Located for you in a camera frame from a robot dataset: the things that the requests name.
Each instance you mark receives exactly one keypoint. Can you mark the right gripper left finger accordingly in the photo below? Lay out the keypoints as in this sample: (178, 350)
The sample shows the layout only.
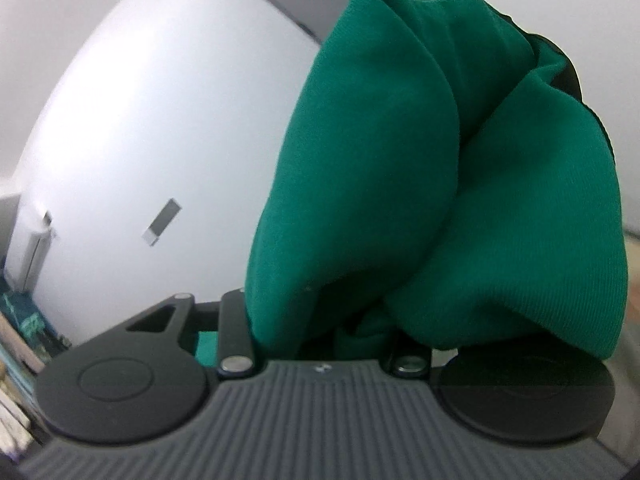
(235, 349)

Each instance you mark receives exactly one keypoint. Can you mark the white air conditioner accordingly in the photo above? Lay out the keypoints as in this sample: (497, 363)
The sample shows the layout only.
(28, 247)

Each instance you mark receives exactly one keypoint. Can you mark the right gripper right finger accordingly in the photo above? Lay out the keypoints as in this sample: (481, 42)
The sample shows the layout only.
(409, 362)

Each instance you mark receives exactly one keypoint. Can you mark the green hoodie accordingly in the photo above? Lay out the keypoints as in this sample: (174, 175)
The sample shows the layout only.
(440, 175)

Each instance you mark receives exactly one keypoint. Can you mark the wall switch panel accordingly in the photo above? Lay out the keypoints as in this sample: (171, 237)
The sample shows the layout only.
(160, 223)

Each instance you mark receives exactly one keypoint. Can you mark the hanging light blue garment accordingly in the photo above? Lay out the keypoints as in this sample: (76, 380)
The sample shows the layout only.
(24, 379)

